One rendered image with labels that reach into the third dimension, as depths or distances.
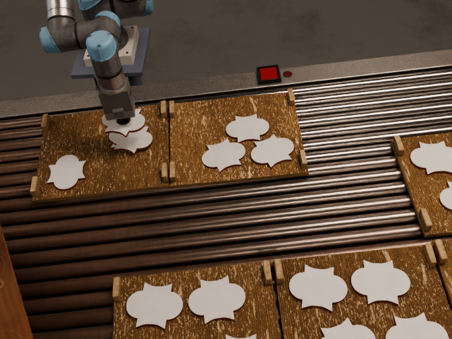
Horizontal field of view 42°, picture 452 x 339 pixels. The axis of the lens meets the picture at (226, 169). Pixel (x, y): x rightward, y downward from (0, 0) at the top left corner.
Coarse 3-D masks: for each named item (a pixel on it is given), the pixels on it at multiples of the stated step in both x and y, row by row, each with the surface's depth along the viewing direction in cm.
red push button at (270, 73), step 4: (268, 68) 205; (272, 68) 205; (260, 72) 204; (264, 72) 204; (268, 72) 204; (272, 72) 204; (276, 72) 204; (260, 76) 203; (264, 76) 203; (268, 76) 203; (272, 76) 203; (276, 76) 203
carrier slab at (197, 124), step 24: (264, 96) 196; (192, 120) 191; (216, 120) 190; (288, 120) 188; (192, 144) 184; (216, 144) 184; (192, 168) 178; (240, 168) 177; (264, 168) 176; (288, 168) 175
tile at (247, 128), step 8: (240, 120) 188; (248, 120) 188; (256, 120) 188; (264, 120) 187; (232, 128) 186; (240, 128) 186; (248, 128) 186; (256, 128) 185; (264, 128) 185; (232, 136) 184; (240, 136) 184; (248, 136) 184; (256, 136) 183
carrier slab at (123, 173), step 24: (72, 120) 195; (96, 120) 195; (48, 144) 189; (72, 144) 189; (96, 144) 188; (168, 144) 186; (48, 168) 183; (96, 168) 181; (120, 168) 180; (144, 168) 180; (168, 168) 179; (48, 192) 177; (72, 192) 176; (96, 192) 175; (120, 192) 176
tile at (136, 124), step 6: (138, 114) 179; (102, 120) 179; (108, 120) 178; (114, 120) 178; (132, 120) 178; (138, 120) 177; (144, 120) 177; (108, 126) 177; (114, 126) 176; (120, 126) 176; (126, 126) 176; (132, 126) 176; (138, 126) 176; (108, 132) 176; (114, 132) 176; (120, 132) 175; (126, 132) 175; (132, 132) 176
